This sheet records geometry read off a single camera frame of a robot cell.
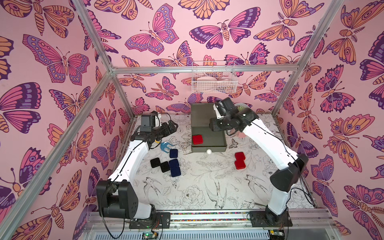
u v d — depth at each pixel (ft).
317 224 2.39
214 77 3.10
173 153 3.25
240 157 3.15
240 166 3.02
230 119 1.80
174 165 3.01
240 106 3.59
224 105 1.90
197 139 2.86
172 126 2.45
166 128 2.39
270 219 2.13
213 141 2.78
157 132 2.27
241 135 1.82
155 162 3.09
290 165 1.47
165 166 2.99
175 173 2.89
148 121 2.05
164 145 3.37
